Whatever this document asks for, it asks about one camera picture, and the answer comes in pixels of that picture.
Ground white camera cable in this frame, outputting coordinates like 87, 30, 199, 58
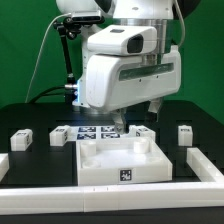
24, 12, 73, 104

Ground white U-shaped fence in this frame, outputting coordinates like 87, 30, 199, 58
0, 148, 224, 215

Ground AprilTag marker sheet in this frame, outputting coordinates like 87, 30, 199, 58
68, 126, 121, 141

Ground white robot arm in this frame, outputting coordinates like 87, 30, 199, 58
56, 0, 200, 134

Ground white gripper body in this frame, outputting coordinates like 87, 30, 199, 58
86, 49, 181, 111

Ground grey camera on mount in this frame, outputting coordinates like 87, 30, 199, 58
71, 10, 104, 24

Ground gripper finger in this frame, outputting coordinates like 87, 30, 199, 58
111, 108, 127, 134
147, 98, 163, 122

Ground black cables at base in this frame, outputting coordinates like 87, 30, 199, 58
28, 85, 73, 104

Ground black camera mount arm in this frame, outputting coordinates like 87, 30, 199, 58
53, 17, 81, 104

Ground white square tabletop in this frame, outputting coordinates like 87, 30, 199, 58
76, 137, 173, 186

